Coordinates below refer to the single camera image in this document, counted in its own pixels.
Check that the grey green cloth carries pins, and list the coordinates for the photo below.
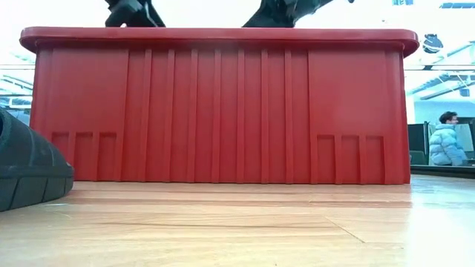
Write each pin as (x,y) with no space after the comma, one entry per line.
(467,135)

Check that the person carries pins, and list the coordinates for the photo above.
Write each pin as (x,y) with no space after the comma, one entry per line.
(445,144)

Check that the black ceiling fixture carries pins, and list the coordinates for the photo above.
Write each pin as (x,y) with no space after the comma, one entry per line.
(432,44)

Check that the red plastic bin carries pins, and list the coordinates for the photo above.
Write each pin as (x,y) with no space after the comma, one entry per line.
(222,111)

